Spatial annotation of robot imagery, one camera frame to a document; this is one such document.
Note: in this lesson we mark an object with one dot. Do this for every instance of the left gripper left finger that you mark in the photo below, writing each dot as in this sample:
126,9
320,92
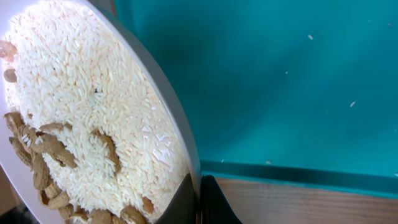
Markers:
182,209

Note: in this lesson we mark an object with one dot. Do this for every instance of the brown peanut shells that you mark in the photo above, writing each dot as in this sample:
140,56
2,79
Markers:
87,120

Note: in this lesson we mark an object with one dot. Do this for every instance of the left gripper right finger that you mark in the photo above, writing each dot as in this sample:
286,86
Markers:
214,205

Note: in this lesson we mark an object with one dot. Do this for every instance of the white plate with food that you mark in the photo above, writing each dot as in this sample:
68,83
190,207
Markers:
18,173

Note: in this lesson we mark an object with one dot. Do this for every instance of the teal plastic serving tray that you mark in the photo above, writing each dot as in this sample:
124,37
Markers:
300,91

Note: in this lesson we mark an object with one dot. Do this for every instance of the pile of white rice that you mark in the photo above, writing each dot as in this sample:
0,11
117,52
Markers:
49,22

